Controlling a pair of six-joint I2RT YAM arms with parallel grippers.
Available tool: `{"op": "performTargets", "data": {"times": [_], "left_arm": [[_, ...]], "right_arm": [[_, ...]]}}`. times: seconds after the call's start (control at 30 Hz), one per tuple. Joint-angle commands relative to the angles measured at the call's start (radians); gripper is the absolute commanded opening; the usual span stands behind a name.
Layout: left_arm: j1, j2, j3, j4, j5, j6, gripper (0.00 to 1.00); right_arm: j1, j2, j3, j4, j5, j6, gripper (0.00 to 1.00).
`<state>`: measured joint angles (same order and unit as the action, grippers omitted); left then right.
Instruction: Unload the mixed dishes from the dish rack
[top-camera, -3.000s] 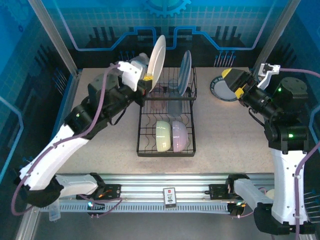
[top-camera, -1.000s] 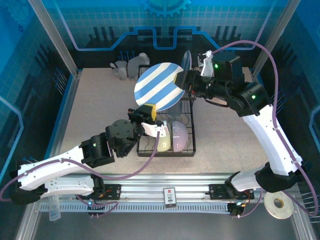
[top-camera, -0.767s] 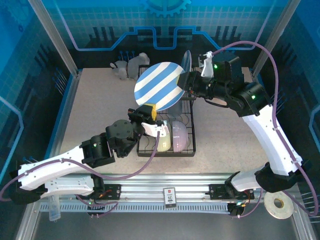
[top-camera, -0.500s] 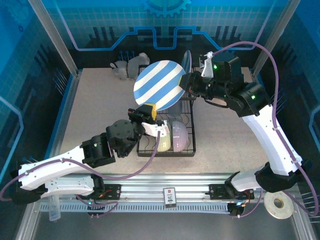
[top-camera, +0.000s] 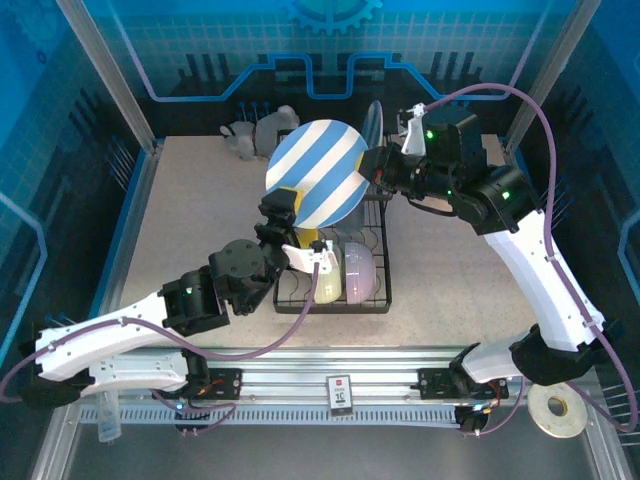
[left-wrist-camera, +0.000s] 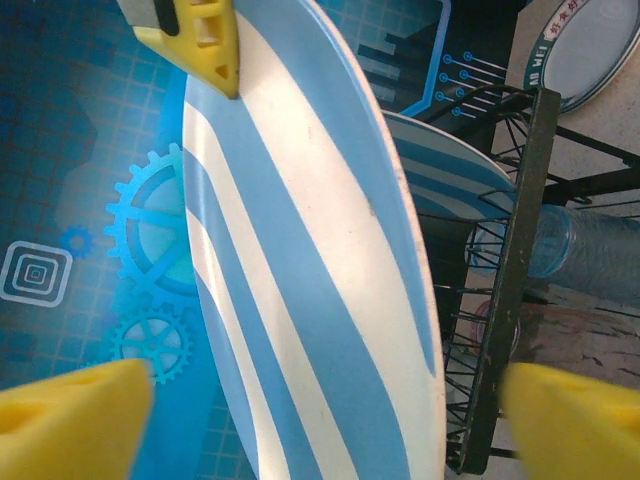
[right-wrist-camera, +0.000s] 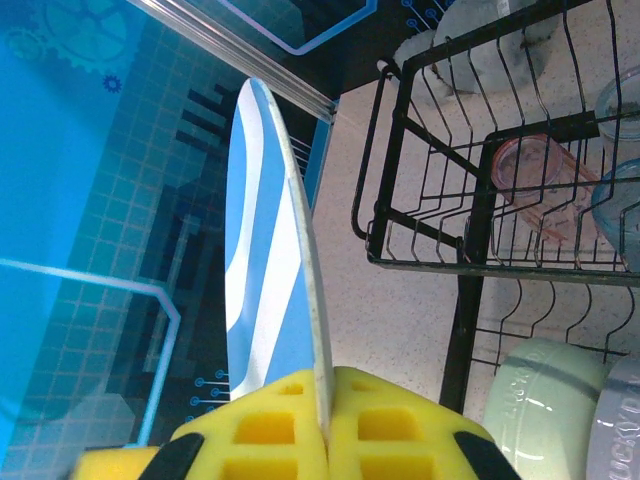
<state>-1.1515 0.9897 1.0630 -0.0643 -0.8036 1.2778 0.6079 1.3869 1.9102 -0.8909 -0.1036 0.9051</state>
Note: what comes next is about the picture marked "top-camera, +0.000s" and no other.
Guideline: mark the black white number card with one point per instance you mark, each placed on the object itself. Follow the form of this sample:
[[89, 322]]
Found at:
[[340, 397]]

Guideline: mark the white tape roll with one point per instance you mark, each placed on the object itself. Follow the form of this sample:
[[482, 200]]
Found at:
[[540, 415]]

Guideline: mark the aluminium frame post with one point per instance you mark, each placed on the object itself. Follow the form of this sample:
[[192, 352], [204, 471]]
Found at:
[[549, 75], [116, 75]]

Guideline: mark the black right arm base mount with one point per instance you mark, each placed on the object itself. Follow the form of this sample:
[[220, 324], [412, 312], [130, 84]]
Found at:
[[432, 382]]

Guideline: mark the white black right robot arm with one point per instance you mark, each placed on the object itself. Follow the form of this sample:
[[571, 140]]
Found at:
[[530, 280]]

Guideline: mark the grey plush toy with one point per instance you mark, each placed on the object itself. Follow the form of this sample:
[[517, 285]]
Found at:
[[250, 137]]

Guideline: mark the pale green ceramic bowl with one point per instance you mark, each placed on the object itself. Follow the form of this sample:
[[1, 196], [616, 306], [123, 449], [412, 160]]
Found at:
[[330, 287]]

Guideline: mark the lavender ceramic bowl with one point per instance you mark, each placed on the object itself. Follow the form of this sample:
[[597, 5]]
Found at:
[[360, 275]]

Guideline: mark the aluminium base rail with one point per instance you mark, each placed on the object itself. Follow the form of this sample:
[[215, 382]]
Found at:
[[290, 377]]

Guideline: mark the clear plastic bottle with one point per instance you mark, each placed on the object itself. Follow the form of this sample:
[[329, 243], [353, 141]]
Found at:
[[107, 420]]

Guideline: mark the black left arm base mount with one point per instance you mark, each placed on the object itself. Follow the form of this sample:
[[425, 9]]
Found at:
[[225, 382]]

